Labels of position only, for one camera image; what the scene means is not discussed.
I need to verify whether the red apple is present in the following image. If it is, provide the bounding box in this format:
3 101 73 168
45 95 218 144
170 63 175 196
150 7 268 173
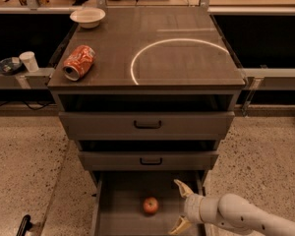
143 197 159 214

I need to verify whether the white ceramic bowl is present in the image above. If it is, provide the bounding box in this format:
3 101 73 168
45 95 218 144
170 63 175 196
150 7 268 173
70 8 105 29

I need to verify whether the grey drawer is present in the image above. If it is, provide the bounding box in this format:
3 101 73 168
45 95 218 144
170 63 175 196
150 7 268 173
79 141 218 171
58 93 236 141
90 171 203 236

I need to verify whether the grey drawer cabinet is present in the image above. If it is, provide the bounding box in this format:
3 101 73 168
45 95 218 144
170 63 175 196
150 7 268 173
47 5 247 236

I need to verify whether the black handle on floor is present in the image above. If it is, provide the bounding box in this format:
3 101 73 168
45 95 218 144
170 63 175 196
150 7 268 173
16 214 32 236

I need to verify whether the crushed orange soda can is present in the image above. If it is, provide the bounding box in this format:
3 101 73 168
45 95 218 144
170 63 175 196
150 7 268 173
63 45 95 82

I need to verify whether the metal shelf rail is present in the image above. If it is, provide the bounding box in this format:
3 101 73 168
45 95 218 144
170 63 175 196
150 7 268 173
0 68 55 89

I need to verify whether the top grey drawer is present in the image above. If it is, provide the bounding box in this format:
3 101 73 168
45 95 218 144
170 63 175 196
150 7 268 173
58 93 236 141

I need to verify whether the white paper cup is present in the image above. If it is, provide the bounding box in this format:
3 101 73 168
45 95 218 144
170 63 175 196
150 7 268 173
19 51 39 72

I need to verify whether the dark blue bowl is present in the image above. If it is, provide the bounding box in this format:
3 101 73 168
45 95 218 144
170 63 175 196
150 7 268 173
0 57 23 76

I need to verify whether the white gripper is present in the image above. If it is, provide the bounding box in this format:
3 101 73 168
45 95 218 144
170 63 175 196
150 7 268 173
169 179 204 235

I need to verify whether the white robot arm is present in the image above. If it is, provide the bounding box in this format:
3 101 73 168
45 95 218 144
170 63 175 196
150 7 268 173
169 179 295 236

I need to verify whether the black cable on floor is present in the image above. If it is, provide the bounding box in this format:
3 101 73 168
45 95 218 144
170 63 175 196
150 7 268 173
0 100 55 111

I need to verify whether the middle grey drawer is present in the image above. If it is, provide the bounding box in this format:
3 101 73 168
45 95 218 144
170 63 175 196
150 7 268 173
79 141 218 171

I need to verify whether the bottom grey drawer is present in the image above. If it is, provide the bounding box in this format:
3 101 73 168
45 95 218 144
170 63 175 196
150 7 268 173
90 171 203 236

